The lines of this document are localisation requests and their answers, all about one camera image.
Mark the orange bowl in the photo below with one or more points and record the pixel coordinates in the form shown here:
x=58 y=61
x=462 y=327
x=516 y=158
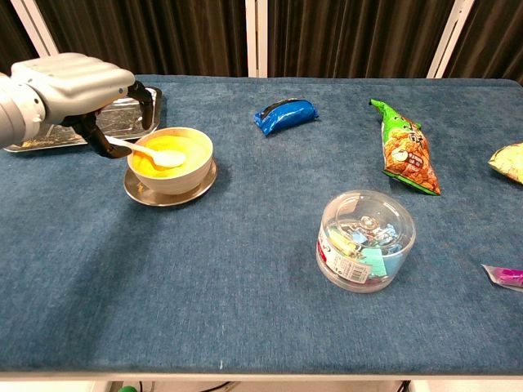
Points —
x=175 y=181

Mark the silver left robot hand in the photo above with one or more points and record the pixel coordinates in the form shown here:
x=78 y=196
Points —
x=77 y=81

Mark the silver metal tray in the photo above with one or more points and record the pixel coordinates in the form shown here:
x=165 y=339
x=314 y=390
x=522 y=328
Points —
x=118 y=120

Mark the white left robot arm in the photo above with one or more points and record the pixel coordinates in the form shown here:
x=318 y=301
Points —
x=16 y=110

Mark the blue table cloth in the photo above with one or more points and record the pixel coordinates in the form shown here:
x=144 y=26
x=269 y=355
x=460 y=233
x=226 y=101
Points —
x=245 y=265

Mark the white plastic spoon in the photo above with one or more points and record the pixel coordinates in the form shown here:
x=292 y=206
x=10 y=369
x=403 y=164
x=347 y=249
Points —
x=167 y=158

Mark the round steel saucer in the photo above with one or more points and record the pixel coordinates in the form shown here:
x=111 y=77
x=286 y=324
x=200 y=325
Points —
x=171 y=198

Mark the yellow snack bag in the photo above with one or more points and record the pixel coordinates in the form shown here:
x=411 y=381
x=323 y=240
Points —
x=510 y=163

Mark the dark pleated curtain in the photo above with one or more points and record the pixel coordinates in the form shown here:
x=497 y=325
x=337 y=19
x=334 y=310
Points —
x=498 y=36
x=8 y=36
x=143 y=36
x=347 y=36

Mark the green orange snack bag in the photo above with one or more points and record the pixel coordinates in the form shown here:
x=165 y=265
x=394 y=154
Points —
x=408 y=151

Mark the blue snack packet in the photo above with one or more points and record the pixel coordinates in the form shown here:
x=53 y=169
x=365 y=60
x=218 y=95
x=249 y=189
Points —
x=286 y=116

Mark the white frame post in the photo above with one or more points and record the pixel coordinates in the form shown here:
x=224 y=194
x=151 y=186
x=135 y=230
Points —
x=34 y=28
x=256 y=36
x=449 y=36

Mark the clear round clip container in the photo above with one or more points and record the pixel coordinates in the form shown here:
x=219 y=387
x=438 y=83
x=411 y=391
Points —
x=363 y=245

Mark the pink sachet clear wrapper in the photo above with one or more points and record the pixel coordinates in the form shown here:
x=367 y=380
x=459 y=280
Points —
x=506 y=275

